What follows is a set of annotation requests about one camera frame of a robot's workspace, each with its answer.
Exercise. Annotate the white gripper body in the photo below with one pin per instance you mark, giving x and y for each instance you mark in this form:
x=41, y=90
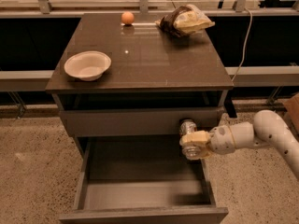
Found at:
x=221, y=140

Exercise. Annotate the green 7up can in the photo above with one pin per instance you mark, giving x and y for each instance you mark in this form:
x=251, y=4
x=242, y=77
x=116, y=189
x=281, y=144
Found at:
x=187, y=131

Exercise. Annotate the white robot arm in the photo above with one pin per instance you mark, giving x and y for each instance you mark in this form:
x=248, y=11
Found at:
x=267, y=129

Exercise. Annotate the closed grey top drawer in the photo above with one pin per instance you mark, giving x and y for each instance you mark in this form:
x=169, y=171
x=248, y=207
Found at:
x=127, y=122

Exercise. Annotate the open grey middle drawer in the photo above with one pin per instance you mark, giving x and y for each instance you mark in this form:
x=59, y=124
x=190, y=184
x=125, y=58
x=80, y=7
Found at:
x=141, y=180

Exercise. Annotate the dark grey drawer cabinet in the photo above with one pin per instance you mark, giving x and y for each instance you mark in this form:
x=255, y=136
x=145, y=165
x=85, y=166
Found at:
x=150, y=69

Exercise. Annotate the yellow brown chip bag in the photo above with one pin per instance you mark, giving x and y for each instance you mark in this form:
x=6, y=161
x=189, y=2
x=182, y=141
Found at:
x=185, y=21

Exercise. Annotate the white paper bowl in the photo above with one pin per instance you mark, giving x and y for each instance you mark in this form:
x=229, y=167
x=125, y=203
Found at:
x=87, y=65

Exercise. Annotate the orange fruit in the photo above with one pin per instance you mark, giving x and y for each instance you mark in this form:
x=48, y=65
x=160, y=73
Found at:
x=127, y=18

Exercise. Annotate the metal window railing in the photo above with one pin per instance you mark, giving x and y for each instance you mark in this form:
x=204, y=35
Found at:
x=143, y=0

